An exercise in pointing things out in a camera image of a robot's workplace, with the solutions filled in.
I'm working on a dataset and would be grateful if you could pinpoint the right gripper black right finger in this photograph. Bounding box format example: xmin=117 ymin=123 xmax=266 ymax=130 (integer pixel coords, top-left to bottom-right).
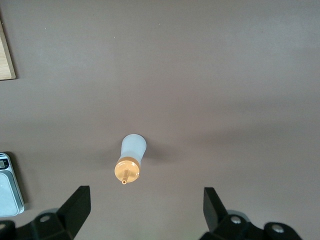
xmin=199 ymin=187 xmax=302 ymax=240

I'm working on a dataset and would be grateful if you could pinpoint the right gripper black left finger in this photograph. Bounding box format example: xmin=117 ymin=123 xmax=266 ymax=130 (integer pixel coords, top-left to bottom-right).
xmin=0 ymin=185 xmax=91 ymax=240

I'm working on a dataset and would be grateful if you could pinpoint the translucent sauce bottle orange cap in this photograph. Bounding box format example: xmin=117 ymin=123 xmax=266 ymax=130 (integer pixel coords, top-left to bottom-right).
xmin=114 ymin=133 xmax=147 ymax=186

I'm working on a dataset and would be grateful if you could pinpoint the silver digital kitchen scale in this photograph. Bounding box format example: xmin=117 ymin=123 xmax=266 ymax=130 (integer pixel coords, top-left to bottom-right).
xmin=0 ymin=151 xmax=26 ymax=217

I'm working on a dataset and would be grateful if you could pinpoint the brown table cover mat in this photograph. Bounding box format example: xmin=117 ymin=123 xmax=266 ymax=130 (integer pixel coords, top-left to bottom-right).
xmin=0 ymin=0 xmax=320 ymax=240

